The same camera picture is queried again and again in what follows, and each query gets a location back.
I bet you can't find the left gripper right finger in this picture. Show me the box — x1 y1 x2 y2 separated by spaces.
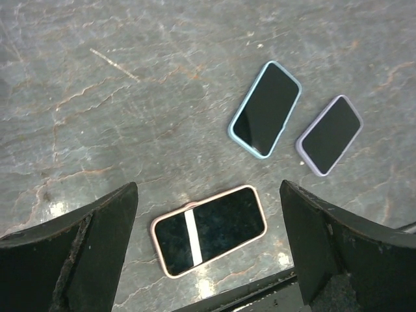
279 180 415 311

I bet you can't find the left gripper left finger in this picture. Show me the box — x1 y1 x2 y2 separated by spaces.
1 182 138 311

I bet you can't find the pink phone case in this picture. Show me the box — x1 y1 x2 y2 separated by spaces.
149 184 268 279

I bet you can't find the purple phone case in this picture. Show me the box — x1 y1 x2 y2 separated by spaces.
295 94 364 177

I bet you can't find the dark green phone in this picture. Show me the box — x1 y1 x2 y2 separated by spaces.
301 97 361 175

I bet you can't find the light blue phone case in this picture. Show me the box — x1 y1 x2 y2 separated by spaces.
228 60 302 160

